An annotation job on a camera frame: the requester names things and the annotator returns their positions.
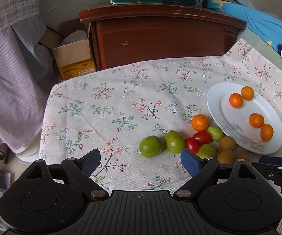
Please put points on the small orange back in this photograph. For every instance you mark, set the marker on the small orange back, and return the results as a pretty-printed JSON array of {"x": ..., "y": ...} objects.
[{"x": 199, "y": 123}]

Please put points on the floral tablecloth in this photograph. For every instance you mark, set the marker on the floral tablecloth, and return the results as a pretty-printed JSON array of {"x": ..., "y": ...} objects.
[{"x": 113, "y": 110}]

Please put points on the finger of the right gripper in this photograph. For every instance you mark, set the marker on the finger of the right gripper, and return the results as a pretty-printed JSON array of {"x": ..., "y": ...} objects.
[{"x": 275, "y": 161}]

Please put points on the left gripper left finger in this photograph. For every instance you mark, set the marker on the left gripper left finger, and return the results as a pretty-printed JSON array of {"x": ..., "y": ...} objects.
[{"x": 78, "y": 172}]

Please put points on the small green fruit back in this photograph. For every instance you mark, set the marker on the small green fruit back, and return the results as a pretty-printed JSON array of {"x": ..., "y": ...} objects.
[{"x": 215, "y": 132}]

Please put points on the brown kiwi front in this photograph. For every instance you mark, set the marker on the brown kiwi front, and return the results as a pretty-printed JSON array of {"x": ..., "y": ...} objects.
[{"x": 240, "y": 156}]

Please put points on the red tomato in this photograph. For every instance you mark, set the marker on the red tomato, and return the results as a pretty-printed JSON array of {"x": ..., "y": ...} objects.
[
  {"x": 192, "y": 145},
  {"x": 202, "y": 138}
]

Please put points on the purple checked cloth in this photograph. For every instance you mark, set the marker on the purple checked cloth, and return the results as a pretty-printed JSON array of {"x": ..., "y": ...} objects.
[{"x": 25, "y": 73}]

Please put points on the blue plush pillow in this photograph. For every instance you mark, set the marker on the blue plush pillow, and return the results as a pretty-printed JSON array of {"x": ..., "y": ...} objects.
[{"x": 267, "y": 27}]

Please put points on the small orange front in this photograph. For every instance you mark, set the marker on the small orange front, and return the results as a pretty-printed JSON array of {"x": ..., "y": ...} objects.
[{"x": 266, "y": 132}]

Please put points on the cardboard box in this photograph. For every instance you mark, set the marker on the cardboard box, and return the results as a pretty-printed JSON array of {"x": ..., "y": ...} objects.
[{"x": 71, "y": 49}]

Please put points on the white plate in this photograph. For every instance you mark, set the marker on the white plate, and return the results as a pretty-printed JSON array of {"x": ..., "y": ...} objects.
[{"x": 234, "y": 121}]

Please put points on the brown kiwi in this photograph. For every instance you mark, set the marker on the brown kiwi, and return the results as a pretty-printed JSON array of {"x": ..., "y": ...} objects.
[
  {"x": 227, "y": 143},
  {"x": 226, "y": 157},
  {"x": 240, "y": 156}
]

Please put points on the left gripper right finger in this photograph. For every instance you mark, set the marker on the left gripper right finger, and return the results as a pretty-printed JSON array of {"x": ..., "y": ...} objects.
[{"x": 202, "y": 172}]

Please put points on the large orange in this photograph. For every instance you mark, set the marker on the large orange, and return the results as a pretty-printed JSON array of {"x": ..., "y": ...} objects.
[{"x": 256, "y": 120}]

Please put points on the white fan base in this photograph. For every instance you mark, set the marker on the white fan base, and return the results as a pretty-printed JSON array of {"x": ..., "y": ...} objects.
[{"x": 30, "y": 151}]

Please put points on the green fruit front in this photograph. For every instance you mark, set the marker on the green fruit front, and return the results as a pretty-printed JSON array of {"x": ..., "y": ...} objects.
[{"x": 206, "y": 151}]

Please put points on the brown wooden cabinet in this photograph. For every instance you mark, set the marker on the brown wooden cabinet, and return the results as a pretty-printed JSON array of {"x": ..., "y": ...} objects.
[{"x": 127, "y": 33}]

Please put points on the small orange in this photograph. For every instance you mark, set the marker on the small orange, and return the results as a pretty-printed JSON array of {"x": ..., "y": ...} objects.
[
  {"x": 199, "y": 123},
  {"x": 247, "y": 93},
  {"x": 266, "y": 132}
]

